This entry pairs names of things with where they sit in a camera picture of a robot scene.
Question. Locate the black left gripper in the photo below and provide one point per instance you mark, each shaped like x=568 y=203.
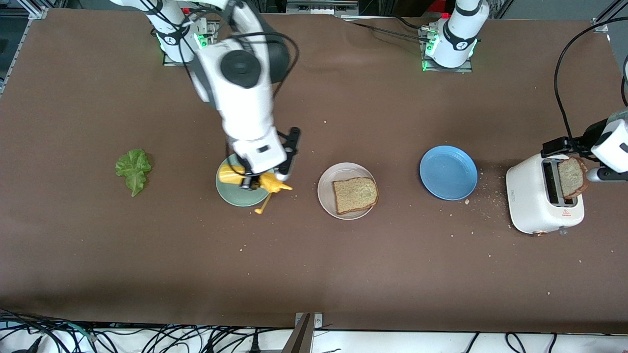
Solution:
x=582 y=139

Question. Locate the yellow mustard squeeze bottle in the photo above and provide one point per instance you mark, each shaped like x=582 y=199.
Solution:
x=229 y=174

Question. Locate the brown bread slice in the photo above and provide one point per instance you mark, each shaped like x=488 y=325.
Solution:
x=355 y=195
x=571 y=177

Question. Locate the green lettuce leaf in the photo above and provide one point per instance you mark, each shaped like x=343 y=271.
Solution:
x=133 y=169

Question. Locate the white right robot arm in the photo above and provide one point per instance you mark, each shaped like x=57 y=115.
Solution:
x=245 y=108

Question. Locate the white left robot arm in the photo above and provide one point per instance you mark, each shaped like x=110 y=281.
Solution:
x=458 y=39

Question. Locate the mint green plate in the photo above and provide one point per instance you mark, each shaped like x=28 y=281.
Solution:
x=235 y=197

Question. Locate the beige plate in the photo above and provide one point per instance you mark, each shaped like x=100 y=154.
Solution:
x=326 y=189

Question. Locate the blue plate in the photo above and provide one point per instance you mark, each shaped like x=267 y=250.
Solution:
x=448 y=172

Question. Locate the white toaster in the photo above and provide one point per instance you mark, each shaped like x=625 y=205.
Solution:
x=527 y=196

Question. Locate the aluminium corner profile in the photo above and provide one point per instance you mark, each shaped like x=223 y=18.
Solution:
x=601 y=24

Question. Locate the brown table cover sheet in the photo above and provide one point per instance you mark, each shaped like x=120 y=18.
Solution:
x=368 y=98

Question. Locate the grey metal strut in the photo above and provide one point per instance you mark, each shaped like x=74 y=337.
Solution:
x=300 y=340

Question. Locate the grey power strip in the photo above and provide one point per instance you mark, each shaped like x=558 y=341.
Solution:
x=321 y=6

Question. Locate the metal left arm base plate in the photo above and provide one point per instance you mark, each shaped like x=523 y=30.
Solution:
x=468 y=67

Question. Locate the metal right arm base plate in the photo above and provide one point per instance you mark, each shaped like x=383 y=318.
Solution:
x=171 y=62

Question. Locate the silver mounting bracket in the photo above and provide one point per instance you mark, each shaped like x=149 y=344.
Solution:
x=318 y=321

